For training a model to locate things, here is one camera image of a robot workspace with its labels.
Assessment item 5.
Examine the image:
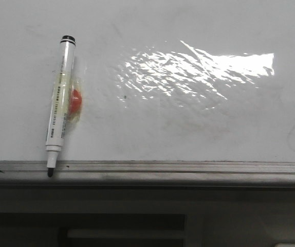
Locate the red round magnet with tape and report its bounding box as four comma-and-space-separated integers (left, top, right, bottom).
67, 77, 83, 123

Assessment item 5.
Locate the white whiteboard marker pen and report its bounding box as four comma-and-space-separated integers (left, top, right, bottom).
45, 35, 76, 178

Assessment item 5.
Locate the white glossy whiteboard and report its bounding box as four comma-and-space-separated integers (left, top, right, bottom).
0, 1, 295, 162

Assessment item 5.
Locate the grey aluminium whiteboard tray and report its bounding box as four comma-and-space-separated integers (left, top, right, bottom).
0, 161, 295, 188

